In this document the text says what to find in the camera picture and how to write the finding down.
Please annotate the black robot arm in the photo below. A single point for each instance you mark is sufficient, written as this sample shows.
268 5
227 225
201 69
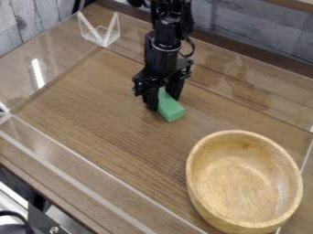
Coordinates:
172 20

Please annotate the black metal table bracket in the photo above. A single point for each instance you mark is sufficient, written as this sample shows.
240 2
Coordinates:
42 221

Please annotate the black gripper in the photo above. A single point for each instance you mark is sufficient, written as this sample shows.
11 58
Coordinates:
165 71

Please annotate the wooden bowl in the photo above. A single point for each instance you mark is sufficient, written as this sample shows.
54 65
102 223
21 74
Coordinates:
244 182

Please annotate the green rectangular block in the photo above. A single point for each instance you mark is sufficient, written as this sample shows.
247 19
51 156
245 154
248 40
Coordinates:
169 108

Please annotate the clear acrylic tray wall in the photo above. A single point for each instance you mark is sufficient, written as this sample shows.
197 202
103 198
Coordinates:
107 160

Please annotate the clear acrylic corner bracket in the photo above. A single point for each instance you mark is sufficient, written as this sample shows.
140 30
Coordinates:
102 36

